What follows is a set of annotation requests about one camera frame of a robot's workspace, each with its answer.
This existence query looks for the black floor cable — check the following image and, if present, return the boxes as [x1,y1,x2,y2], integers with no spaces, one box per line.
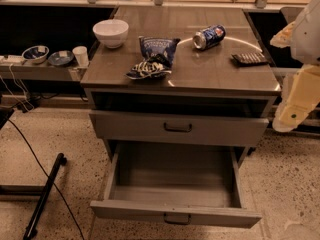
[6,118,86,240]

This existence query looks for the black floor stand bar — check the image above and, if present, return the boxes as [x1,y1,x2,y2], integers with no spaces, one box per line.
[23,153,67,240]

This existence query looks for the blue soda can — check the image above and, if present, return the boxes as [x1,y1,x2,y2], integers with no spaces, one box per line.
[193,25,226,50]

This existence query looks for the grey side shelf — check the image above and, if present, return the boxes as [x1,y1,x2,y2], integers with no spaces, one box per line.
[0,63,86,82]

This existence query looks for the grey open bottom drawer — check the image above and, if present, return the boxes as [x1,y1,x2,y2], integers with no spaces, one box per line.
[91,142,261,228]

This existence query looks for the white paper cup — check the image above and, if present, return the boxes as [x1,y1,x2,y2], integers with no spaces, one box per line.
[72,46,89,67]

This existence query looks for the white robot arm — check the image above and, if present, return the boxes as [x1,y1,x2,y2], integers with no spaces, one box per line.
[270,0,320,132]

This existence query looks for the large white bowl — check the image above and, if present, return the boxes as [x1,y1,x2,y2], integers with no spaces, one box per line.
[93,19,129,49]

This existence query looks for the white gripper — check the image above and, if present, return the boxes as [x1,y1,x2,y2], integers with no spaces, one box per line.
[272,64,320,132]

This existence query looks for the small blue dish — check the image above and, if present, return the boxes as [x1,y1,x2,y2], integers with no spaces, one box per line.
[48,50,74,66]

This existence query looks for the blue chip bag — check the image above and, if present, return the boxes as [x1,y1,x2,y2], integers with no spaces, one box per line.
[126,36,180,80]

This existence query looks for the grey drawer cabinet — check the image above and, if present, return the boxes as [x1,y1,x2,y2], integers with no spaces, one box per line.
[81,6,280,153]

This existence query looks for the white power strip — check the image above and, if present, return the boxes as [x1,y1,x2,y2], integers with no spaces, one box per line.
[0,55,25,65]

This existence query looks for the grey middle drawer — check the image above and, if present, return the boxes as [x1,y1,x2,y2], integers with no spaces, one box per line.
[90,110,268,147]

